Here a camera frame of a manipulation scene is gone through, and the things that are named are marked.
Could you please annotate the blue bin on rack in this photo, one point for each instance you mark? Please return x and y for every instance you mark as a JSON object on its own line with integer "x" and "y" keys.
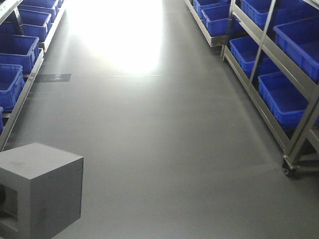
{"x": 11, "y": 85}
{"x": 19, "y": 50}
{"x": 245, "y": 50}
{"x": 283, "y": 99}

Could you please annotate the steel shelf rack right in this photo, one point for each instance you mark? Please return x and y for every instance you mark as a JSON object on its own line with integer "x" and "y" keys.
{"x": 273, "y": 48}

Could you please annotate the gray hollow cube base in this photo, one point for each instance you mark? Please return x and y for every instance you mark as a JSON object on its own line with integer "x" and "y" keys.
{"x": 43, "y": 191}

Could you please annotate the blue bin on right rack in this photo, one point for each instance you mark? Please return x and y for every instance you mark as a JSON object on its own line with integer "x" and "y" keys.
{"x": 283, "y": 99}
{"x": 245, "y": 50}

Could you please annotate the blue bin on left rack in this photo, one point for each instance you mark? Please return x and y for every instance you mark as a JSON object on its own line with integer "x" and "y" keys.
{"x": 19, "y": 50}
{"x": 11, "y": 85}

